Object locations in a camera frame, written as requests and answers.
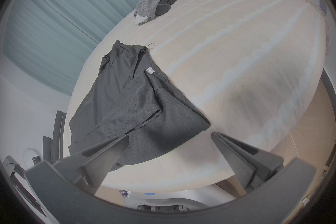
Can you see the black T-shirt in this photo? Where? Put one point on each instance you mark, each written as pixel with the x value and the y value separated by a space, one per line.
pixel 147 112

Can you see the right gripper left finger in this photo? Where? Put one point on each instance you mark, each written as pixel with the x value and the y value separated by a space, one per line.
pixel 89 164

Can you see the blue-green curtain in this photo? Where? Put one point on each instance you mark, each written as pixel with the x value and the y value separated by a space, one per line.
pixel 65 20

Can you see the bed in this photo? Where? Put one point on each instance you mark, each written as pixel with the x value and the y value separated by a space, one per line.
pixel 236 60

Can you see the black dressing table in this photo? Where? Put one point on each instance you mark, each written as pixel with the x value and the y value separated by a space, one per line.
pixel 47 148

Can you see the round white framed mirror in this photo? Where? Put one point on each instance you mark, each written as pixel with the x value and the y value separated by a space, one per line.
pixel 26 151

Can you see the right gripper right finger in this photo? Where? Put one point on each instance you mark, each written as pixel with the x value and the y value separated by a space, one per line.
pixel 246 165

